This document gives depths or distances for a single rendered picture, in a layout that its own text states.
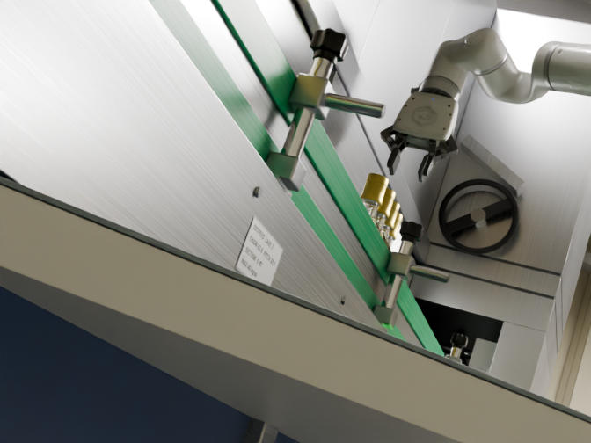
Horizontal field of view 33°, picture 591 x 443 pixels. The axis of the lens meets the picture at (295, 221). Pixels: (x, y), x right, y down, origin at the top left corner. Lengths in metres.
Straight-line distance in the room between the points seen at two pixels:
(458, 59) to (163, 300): 1.47
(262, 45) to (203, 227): 0.15
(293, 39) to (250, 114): 0.83
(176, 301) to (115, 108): 0.13
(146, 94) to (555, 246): 2.23
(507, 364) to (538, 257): 0.30
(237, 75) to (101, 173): 0.20
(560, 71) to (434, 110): 0.24
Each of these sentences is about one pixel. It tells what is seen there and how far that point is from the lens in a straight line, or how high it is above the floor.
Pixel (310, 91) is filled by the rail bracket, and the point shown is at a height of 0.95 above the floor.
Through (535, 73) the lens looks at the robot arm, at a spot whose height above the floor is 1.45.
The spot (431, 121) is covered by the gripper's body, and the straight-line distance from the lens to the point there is 1.79.
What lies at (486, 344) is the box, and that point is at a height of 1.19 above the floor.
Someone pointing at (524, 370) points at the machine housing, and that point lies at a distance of 2.63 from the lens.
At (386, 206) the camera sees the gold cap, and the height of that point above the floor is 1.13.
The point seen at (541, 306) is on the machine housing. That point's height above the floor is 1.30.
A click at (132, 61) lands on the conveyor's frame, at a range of 0.52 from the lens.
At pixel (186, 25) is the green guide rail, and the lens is 0.61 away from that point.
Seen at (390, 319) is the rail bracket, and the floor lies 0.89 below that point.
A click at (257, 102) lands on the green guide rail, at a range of 0.73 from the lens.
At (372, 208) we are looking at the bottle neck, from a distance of 1.56.
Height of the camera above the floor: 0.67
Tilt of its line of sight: 14 degrees up
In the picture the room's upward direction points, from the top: 19 degrees clockwise
